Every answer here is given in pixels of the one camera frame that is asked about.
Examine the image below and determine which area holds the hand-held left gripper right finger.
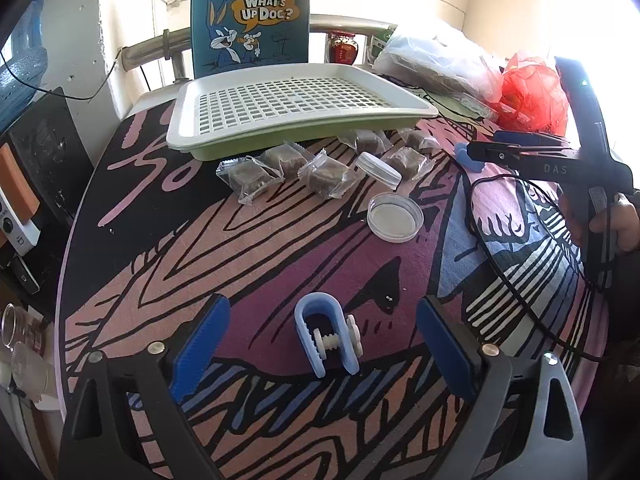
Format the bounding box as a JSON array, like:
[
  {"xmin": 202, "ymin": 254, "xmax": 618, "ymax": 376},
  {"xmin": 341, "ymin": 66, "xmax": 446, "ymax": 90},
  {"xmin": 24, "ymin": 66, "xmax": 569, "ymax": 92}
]
[{"xmin": 416, "ymin": 296, "xmax": 591, "ymax": 480}]

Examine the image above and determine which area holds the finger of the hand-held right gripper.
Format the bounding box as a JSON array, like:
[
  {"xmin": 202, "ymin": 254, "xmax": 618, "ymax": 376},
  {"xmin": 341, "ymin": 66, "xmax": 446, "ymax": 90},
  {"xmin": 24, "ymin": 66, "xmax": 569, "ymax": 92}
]
[
  {"xmin": 465, "ymin": 141, "xmax": 576, "ymax": 177},
  {"xmin": 492, "ymin": 129, "xmax": 568, "ymax": 148}
]

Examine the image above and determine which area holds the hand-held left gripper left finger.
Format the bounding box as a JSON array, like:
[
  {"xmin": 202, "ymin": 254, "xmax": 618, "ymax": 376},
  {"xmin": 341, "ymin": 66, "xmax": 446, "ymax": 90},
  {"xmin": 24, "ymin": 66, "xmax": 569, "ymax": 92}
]
[{"xmin": 59, "ymin": 292, "xmax": 231, "ymax": 480}]

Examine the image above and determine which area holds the blue plastic clip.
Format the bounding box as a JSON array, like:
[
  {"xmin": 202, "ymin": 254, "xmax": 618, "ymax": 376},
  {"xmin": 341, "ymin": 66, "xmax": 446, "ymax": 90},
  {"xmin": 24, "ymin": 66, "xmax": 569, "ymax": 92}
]
[
  {"xmin": 454, "ymin": 142, "xmax": 485, "ymax": 171},
  {"xmin": 294, "ymin": 292, "xmax": 363, "ymax": 378}
]

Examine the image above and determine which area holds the clear brown cube packet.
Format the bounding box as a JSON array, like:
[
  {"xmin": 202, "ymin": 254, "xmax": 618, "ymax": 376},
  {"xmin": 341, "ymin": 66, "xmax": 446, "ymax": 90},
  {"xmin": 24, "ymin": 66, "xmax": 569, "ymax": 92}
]
[
  {"xmin": 297, "ymin": 151, "xmax": 359, "ymax": 201},
  {"xmin": 337, "ymin": 127, "xmax": 396, "ymax": 156},
  {"xmin": 399, "ymin": 127, "xmax": 442, "ymax": 153},
  {"xmin": 382, "ymin": 146, "xmax": 442, "ymax": 184},
  {"xmin": 252, "ymin": 141, "xmax": 312, "ymax": 181},
  {"xmin": 216, "ymin": 156, "xmax": 282, "ymax": 206}
]

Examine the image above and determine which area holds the clear round plastic dish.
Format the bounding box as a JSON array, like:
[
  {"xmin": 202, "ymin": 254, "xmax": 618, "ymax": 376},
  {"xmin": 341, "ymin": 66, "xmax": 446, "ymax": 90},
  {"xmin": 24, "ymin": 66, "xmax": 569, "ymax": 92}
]
[{"xmin": 355, "ymin": 151, "xmax": 404, "ymax": 191}]

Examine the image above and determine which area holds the petri dish base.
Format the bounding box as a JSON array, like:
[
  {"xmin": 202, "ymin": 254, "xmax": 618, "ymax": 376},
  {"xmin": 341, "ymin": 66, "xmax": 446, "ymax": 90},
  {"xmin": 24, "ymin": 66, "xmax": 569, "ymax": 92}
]
[{"xmin": 366, "ymin": 191, "xmax": 426, "ymax": 244}]

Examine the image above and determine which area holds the white perforated tray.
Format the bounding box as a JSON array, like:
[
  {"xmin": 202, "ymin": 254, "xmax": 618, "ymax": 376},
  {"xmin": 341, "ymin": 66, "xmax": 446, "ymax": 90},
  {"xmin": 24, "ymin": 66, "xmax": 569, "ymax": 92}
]
[{"xmin": 165, "ymin": 62, "xmax": 440, "ymax": 162}]

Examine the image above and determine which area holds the person's right hand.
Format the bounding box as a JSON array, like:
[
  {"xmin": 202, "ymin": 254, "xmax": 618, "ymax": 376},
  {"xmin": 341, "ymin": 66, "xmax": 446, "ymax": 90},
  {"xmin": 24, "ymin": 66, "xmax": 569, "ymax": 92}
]
[{"xmin": 589, "ymin": 191, "xmax": 640, "ymax": 256}]

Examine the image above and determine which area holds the red plastic bag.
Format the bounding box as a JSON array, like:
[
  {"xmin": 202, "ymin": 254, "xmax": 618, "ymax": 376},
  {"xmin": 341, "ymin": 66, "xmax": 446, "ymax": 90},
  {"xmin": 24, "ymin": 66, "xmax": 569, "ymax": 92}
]
[{"xmin": 492, "ymin": 51, "xmax": 571, "ymax": 136}]

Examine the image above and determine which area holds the printed table mat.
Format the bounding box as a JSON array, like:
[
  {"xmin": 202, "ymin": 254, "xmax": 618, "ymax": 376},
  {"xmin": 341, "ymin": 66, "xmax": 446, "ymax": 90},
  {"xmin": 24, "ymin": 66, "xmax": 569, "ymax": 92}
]
[{"xmin": 55, "ymin": 77, "xmax": 611, "ymax": 480}]

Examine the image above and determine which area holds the clear plastic bag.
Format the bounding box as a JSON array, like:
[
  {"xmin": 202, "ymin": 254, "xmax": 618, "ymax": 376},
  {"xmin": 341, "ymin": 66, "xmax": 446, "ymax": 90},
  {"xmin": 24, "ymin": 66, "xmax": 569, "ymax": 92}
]
[{"xmin": 372, "ymin": 15, "xmax": 506, "ymax": 116}]

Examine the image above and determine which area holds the green and white box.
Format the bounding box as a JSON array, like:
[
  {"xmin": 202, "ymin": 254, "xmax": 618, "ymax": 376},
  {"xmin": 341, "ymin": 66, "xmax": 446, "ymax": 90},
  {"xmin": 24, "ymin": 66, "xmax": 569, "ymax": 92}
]
[{"xmin": 369, "ymin": 24, "xmax": 401, "ymax": 66}]

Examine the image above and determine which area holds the ribbed clear glass cup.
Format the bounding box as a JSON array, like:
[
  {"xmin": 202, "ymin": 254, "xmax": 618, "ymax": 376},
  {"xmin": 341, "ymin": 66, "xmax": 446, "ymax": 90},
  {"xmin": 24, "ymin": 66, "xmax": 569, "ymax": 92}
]
[{"xmin": 7, "ymin": 342, "xmax": 56, "ymax": 401}]

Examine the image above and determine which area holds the clear glass jar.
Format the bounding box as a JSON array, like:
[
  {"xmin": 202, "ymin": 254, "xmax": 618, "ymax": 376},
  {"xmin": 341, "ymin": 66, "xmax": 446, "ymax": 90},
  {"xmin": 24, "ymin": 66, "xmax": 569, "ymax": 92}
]
[{"xmin": 0, "ymin": 302, "xmax": 51, "ymax": 361}]

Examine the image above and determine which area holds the red sauce jar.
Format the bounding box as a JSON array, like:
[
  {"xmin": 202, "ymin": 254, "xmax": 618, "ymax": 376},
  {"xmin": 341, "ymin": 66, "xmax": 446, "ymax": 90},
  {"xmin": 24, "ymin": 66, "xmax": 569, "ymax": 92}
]
[{"xmin": 327, "ymin": 31, "xmax": 361, "ymax": 66}]

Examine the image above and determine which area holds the blue cartoon tote bag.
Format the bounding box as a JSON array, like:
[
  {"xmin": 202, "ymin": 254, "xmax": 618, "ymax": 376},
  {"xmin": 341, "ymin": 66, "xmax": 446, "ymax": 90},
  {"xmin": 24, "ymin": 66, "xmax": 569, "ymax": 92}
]
[{"xmin": 190, "ymin": 0, "xmax": 312, "ymax": 81}]

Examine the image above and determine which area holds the white and orange device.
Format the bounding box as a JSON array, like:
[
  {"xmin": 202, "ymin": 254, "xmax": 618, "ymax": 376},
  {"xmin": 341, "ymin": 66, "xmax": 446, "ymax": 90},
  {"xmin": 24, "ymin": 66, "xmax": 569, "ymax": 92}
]
[{"xmin": 0, "ymin": 142, "xmax": 41, "ymax": 261}]

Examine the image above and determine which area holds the black water dispenser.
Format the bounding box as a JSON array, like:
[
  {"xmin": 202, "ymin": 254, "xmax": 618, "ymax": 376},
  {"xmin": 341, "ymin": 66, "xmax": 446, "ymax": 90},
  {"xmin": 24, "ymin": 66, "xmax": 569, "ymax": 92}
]
[{"xmin": 0, "ymin": 86, "xmax": 96, "ymax": 231}]

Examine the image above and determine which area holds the metal pipe railing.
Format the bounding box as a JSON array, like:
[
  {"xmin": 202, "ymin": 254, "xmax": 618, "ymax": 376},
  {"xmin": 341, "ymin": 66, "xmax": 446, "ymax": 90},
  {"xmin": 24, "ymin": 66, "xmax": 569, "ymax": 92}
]
[{"xmin": 120, "ymin": 12, "xmax": 401, "ymax": 73}]

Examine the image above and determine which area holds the blue water jug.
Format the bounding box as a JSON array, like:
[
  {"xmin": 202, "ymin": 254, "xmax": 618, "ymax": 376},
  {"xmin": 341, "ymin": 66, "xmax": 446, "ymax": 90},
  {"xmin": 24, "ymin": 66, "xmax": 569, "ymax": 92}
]
[{"xmin": 0, "ymin": 0, "xmax": 48, "ymax": 126}]

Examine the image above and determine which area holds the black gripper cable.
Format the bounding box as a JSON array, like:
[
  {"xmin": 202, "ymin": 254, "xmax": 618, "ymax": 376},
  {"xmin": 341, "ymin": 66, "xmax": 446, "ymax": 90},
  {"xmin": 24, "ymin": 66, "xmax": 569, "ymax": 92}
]
[{"xmin": 462, "ymin": 172, "xmax": 608, "ymax": 363}]

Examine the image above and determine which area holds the thin black wall wire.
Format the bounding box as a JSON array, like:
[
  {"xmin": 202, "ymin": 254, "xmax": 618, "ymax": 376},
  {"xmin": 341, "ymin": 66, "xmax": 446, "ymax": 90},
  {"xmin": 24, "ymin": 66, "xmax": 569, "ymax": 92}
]
[{"xmin": 0, "ymin": 50, "xmax": 123, "ymax": 101}]

